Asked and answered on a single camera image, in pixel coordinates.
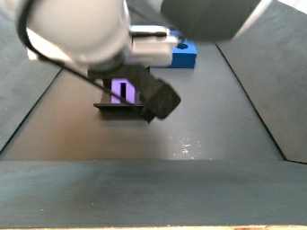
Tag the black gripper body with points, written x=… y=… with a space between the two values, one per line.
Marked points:
x=156 y=95

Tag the purple double-square block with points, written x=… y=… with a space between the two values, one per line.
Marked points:
x=122 y=88

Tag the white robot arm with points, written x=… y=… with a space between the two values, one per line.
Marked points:
x=88 y=37

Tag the blue shape-sorting board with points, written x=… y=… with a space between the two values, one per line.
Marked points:
x=182 y=53

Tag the black angled stand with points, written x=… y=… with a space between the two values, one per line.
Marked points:
x=110 y=104

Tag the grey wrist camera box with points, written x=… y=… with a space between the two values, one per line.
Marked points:
x=152 y=45

